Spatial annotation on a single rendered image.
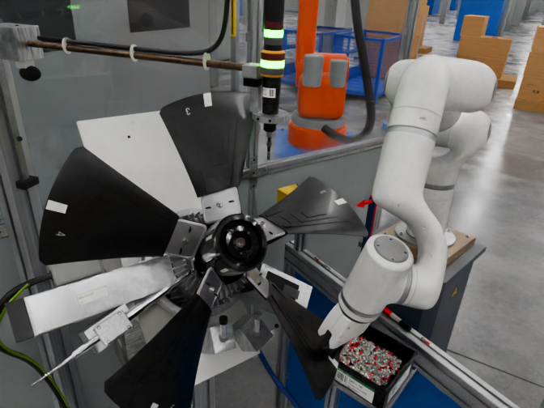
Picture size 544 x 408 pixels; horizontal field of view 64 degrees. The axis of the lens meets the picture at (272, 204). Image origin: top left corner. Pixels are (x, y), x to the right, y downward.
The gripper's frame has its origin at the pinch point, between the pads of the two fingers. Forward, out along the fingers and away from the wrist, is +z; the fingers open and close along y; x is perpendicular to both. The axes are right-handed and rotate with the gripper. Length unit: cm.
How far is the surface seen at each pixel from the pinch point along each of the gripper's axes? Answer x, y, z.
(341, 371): 1.6, -7.0, 14.0
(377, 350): 1.6, -19.8, 13.9
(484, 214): -76, -288, 124
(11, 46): -80, 42, -32
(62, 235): -36, 44, -17
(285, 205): -31.4, -5.1, -12.7
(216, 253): -20.8, 20.1, -17.0
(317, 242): -73, -80, 72
